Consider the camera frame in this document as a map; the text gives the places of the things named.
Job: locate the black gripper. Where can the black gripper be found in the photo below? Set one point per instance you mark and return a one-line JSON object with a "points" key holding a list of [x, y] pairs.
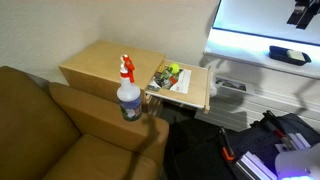
{"points": [[308, 2]]}

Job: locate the yellow-green tennis ball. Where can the yellow-green tennis ball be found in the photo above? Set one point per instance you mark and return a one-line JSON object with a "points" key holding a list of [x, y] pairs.
{"points": [[174, 68]]}

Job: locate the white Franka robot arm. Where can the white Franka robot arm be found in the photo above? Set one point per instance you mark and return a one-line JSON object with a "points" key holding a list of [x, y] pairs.
{"points": [[293, 163]]}

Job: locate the black plastic tray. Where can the black plastic tray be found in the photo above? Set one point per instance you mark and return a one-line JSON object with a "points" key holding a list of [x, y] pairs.
{"points": [[276, 54]]}

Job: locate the white windowsill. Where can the white windowsill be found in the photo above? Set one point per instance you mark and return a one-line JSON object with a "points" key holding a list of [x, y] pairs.
{"points": [[240, 48]]}

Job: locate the wooden sliding tray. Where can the wooden sliding tray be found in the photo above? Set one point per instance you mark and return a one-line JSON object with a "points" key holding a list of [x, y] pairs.
{"points": [[197, 87]]}

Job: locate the pale sponge block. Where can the pale sponge block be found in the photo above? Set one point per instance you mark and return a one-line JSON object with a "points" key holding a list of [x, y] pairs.
{"points": [[296, 55]]}

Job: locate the printed leaflet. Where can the printed leaflet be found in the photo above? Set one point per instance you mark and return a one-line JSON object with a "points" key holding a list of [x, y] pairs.
{"points": [[233, 84]]}

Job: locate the white radiator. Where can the white radiator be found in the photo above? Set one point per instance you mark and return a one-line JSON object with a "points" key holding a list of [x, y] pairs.
{"points": [[226, 113]]}

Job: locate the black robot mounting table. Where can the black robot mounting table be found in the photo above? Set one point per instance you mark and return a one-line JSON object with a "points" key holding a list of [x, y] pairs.
{"points": [[253, 140]]}

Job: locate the white paper sheet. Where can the white paper sheet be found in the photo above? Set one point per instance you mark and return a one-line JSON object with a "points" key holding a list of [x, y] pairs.
{"points": [[183, 83]]}

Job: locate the small colourful objects pile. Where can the small colourful objects pile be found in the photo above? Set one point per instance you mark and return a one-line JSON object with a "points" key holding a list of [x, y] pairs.
{"points": [[160, 81]]}

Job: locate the spray bottle with red trigger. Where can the spray bottle with red trigger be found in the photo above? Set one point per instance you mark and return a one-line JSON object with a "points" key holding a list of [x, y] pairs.
{"points": [[128, 96]]}

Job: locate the light wooden cabinet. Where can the light wooden cabinet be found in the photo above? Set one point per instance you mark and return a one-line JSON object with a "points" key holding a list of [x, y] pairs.
{"points": [[100, 63]]}

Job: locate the brown leather sofa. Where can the brown leather sofa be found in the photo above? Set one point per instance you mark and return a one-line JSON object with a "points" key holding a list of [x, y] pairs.
{"points": [[40, 133]]}

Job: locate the aluminium profile rail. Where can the aluminium profile rail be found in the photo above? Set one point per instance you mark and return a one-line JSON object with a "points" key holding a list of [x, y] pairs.
{"points": [[253, 166]]}

